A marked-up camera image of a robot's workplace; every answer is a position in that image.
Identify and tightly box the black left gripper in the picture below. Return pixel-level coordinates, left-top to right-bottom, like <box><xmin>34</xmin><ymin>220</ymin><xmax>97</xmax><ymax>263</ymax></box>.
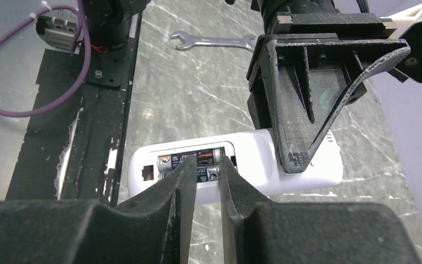
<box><xmin>247</xmin><ymin>11</ymin><xmax>410</xmax><ymax>174</ymax></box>

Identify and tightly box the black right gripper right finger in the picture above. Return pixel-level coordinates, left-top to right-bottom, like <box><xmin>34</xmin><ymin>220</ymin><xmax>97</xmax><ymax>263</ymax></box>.
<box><xmin>219</xmin><ymin>157</ymin><xmax>421</xmax><ymax>263</ymax></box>

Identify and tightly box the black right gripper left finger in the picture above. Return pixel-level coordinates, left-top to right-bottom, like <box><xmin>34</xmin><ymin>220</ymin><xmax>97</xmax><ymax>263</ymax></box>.
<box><xmin>0</xmin><ymin>157</ymin><xmax>197</xmax><ymax>263</ymax></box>

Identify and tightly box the white remote control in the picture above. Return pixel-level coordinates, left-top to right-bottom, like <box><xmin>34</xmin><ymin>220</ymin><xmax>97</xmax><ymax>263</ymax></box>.
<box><xmin>127</xmin><ymin>129</ymin><xmax>343</xmax><ymax>197</ymax></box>

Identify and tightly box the silver wrench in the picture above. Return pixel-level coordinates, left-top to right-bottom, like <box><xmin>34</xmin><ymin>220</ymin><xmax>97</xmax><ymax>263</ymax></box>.
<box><xmin>169</xmin><ymin>30</ymin><xmax>257</xmax><ymax>52</ymax></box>

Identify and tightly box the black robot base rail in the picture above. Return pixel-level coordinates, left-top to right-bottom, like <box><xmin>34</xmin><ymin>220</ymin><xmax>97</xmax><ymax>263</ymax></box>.
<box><xmin>5</xmin><ymin>15</ymin><xmax>142</xmax><ymax>207</ymax></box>

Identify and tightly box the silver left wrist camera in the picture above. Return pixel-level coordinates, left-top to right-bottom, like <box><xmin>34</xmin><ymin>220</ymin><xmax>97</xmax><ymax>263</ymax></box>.
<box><xmin>387</xmin><ymin>3</ymin><xmax>422</xmax><ymax>83</ymax></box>

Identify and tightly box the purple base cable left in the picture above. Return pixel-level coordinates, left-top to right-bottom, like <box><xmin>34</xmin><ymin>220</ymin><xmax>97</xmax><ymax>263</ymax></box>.
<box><xmin>0</xmin><ymin>0</ymin><xmax>92</xmax><ymax>118</ymax></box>

